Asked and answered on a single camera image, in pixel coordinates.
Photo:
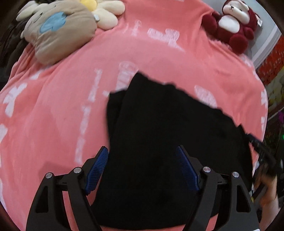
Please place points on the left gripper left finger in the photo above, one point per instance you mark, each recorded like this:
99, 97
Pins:
48, 212

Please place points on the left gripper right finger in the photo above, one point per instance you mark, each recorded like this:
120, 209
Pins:
227, 195

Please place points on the black garment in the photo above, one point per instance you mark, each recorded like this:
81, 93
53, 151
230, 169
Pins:
142, 186

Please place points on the person's right hand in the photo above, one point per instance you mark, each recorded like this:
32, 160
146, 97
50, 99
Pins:
269, 201

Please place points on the pink bow-print blanket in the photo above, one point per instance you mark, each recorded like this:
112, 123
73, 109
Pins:
53, 118

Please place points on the red and white plush bear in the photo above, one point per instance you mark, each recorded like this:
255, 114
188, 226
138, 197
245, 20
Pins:
235, 27

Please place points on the beige bunny plush pillow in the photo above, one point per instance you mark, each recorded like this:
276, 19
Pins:
56, 29

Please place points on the white daisy flower pillow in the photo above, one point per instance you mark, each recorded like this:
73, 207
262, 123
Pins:
106, 13

